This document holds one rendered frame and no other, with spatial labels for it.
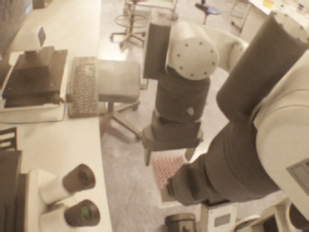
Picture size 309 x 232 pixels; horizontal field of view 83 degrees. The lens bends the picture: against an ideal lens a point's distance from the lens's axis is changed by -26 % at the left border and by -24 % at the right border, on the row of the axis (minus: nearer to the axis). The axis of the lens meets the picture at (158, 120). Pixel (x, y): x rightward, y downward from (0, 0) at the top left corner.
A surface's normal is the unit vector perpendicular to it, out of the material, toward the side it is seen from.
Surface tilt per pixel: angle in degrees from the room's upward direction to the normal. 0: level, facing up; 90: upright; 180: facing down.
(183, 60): 79
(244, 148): 48
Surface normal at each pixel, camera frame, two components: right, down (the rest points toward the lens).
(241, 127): -0.53, -0.55
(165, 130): 0.24, 0.62
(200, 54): -0.02, 0.61
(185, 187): 0.21, -0.47
